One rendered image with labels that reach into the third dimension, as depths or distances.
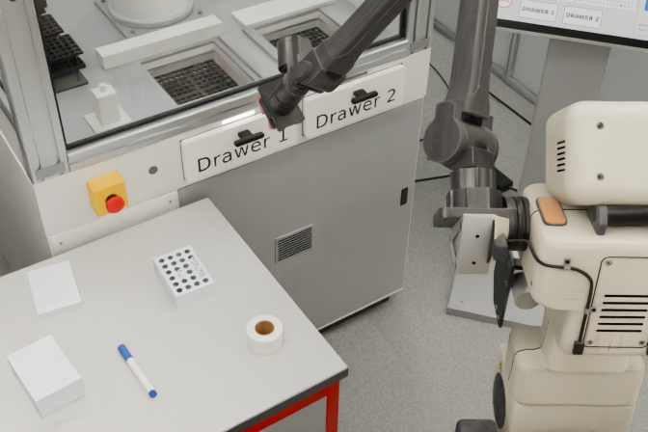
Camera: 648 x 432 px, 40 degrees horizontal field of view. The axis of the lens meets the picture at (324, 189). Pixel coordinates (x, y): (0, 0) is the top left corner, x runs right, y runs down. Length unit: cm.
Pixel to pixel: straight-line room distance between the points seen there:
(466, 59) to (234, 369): 72
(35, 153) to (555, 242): 104
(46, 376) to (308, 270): 98
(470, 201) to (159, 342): 71
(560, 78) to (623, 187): 125
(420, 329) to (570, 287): 147
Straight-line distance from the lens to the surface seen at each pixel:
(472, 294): 287
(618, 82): 343
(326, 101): 209
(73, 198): 193
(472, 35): 145
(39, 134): 181
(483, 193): 136
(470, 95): 142
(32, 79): 174
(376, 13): 161
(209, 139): 197
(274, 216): 224
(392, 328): 278
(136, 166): 194
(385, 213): 250
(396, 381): 265
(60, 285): 189
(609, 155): 130
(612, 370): 158
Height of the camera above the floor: 210
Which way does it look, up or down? 40 degrees down
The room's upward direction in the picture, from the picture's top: 1 degrees clockwise
